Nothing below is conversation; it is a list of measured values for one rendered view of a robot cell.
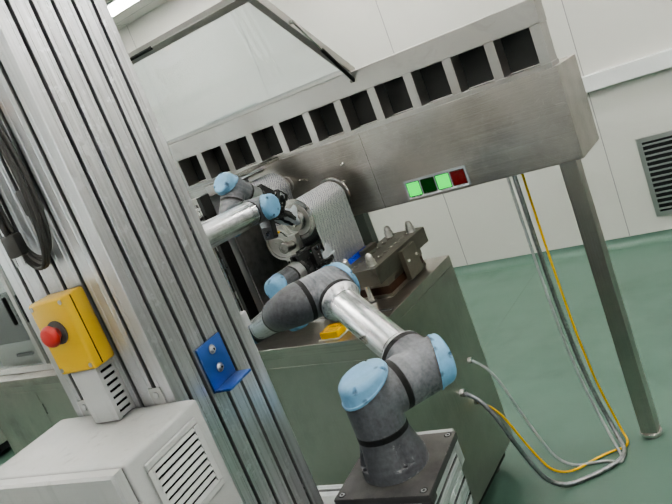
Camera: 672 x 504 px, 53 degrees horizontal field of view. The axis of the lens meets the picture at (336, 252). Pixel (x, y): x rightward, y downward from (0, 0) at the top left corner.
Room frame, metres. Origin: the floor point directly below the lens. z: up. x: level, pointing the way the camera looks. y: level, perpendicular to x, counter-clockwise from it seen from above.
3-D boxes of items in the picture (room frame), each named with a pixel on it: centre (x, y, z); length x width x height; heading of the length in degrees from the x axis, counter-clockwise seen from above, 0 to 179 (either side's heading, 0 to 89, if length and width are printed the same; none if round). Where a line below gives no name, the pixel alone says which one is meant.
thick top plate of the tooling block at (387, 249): (2.39, -0.16, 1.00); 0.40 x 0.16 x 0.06; 143
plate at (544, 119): (3.11, 0.33, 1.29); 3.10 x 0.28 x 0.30; 53
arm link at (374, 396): (1.35, 0.04, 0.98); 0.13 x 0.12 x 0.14; 111
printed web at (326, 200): (2.55, 0.11, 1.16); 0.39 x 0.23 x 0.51; 53
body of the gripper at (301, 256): (2.25, 0.10, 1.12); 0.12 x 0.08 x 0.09; 143
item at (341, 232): (2.43, -0.04, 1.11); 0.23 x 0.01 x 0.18; 143
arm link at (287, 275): (2.12, 0.20, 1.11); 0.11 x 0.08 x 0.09; 143
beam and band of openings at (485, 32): (3.06, 0.38, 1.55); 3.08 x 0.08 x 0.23; 53
